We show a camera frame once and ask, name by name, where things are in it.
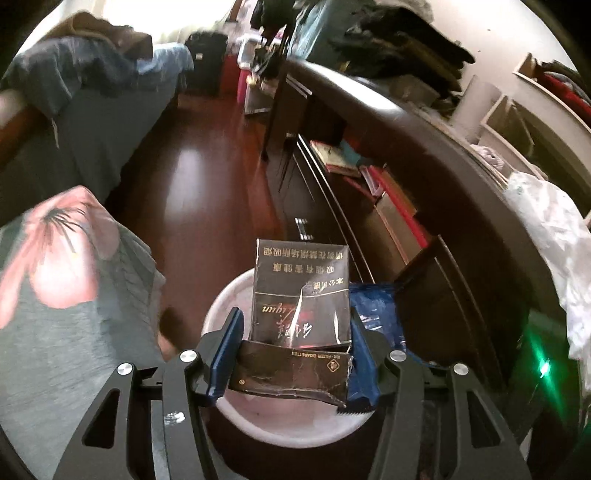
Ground white round waste bin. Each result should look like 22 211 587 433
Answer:
202 270 394 446

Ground person's foot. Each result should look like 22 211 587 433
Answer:
157 318 184 363

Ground blue plastic wrapper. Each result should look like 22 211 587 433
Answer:
348 282 407 352

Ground white curtain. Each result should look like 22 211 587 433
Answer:
151 0 242 45

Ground hanging black clothes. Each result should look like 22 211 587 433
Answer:
249 0 298 79

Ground white shelf unit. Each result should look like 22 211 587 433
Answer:
451 52 591 217

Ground bed with grey sheet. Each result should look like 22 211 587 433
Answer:
0 41 195 228

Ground blue patterned blanket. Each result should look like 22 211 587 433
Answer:
2 36 195 117

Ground grey folded cloth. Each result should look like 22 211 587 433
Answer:
387 74 440 108

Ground stack of dark clothes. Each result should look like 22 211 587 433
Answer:
330 4 477 93

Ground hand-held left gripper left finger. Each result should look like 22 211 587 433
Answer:
52 307 245 480

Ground dark wooden cabinet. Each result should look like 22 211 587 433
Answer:
261 58 578 416

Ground black suitcase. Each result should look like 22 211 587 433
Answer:
185 31 230 97

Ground reddish cushion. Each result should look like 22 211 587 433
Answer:
0 88 48 155

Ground thin red book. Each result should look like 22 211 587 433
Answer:
360 166 385 197

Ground dark cigarette pack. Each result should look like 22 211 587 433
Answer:
228 237 355 411

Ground teal book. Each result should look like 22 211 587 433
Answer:
339 140 371 168

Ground brown cloth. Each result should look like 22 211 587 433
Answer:
54 11 154 58

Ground pale pink cloth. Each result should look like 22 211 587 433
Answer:
470 144 509 172

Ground beige illustrated book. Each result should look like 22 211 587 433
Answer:
309 138 362 179

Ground pink container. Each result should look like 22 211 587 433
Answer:
236 69 253 105

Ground books on shelf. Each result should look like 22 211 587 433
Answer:
375 168 433 260

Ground white plastic bag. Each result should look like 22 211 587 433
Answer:
502 171 591 361

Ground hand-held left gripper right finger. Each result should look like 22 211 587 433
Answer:
348 308 528 480

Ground red box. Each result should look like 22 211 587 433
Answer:
222 53 244 95

